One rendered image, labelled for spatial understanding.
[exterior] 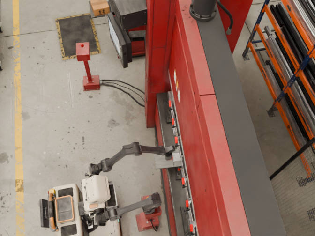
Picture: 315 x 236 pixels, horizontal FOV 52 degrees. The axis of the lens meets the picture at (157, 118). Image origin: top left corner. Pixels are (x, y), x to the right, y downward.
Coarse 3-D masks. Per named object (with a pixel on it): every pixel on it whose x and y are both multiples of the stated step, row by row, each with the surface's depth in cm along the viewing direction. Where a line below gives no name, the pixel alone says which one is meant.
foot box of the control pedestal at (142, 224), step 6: (138, 216) 384; (144, 216) 374; (156, 216) 374; (138, 222) 381; (144, 222) 371; (150, 222) 371; (156, 222) 371; (138, 228) 378; (144, 228) 372; (150, 228) 378
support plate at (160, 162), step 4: (172, 152) 319; (176, 152) 319; (156, 156) 316; (160, 156) 316; (164, 156) 316; (156, 160) 314; (160, 160) 314; (164, 160) 314; (168, 160) 315; (172, 160) 315; (156, 164) 312; (160, 164) 312; (164, 164) 312; (168, 164) 313; (172, 164) 313; (176, 164) 313; (180, 164) 313; (156, 168) 310; (160, 168) 311
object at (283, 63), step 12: (276, 36) 439; (276, 48) 419; (288, 60) 414; (288, 72) 400; (300, 84) 396; (300, 96) 384; (300, 108) 385; (312, 108) 380; (312, 120) 368; (312, 132) 370
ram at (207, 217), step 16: (176, 16) 261; (176, 32) 265; (176, 48) 272; (176, 64) 279; (176, 80) 287; (176, 96) 295; (192, 96) 227; (192, 112) 232; (192, 128) 237; (192, 144) 243; (192, 160) 249; (192, 176) 255; (208, 176) 202; (192, 192) 261; (208, 192) 206; (208, 208) 210; (208, 224) 215
